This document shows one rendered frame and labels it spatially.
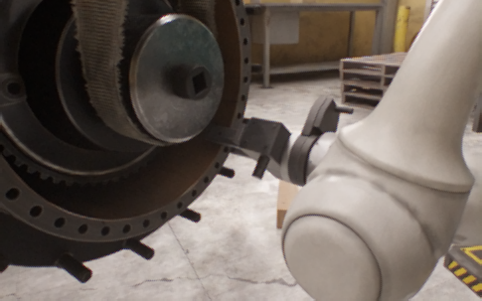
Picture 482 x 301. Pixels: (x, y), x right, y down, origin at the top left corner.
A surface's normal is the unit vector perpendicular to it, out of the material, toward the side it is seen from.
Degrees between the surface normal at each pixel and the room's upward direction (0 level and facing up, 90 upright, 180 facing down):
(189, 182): 21
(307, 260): 91
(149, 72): 90
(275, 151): 90
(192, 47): 90
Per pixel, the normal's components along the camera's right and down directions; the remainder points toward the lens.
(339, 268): -0.65, 0.26
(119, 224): 0.79, 0.19
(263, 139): -0.47, -0.41
